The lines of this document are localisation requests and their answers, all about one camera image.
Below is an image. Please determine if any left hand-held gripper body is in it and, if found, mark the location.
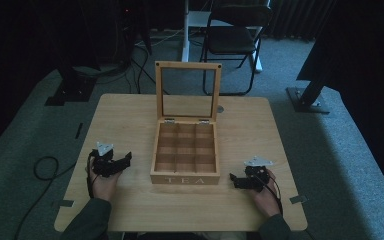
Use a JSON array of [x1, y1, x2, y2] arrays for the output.
[[89, 141, 125, 178]]

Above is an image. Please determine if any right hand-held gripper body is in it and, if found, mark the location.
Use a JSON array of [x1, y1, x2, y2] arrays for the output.
[[243, 155, 275, 193]]

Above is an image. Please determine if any wooden tea box with lid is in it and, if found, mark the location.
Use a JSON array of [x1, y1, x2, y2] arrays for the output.
[[149, 60, 223, 186]]

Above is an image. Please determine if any person's left hand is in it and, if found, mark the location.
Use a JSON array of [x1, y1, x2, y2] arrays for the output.
[[85, 162, 124, 203]]

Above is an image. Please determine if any person's right hand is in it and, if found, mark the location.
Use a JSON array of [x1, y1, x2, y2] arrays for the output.
[[247, 168, 282, 220]]

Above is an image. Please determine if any grey tape piece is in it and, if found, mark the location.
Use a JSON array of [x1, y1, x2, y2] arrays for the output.
[[51, 198, 75, 209], [288, 194, 309, 205]]

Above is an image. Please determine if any slanted black stand with base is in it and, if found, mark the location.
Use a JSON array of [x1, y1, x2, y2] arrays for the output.
[[285, 64, 332, 115]]

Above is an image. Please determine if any black folding chair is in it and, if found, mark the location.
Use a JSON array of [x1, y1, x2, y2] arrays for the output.
[[199, 2, 275, 97]]

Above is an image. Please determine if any dark curtain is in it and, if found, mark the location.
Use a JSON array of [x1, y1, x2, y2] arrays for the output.
[[268, 0, 336, 44]]

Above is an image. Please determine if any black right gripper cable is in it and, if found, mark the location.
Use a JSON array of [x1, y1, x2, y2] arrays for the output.
[[259, 174, 284, 216]]

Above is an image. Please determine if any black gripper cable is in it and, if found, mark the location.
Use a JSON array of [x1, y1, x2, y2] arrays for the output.
[[85, 150, 101, 200], [259, 174, 284, 216]]

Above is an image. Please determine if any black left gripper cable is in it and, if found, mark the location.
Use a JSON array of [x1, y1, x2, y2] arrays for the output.
[[85, 150, 101, 200]]

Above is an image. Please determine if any black cable on floor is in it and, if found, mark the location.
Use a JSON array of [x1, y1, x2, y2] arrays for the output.
[[14, 155, 78, 240]]

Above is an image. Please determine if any black stand with base plate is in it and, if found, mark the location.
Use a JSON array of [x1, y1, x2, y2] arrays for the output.
[[44, 63, 98, 107]]

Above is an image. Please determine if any bundle of black cables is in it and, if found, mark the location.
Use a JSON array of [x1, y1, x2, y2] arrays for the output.
[[96, 29, 169, 96]]

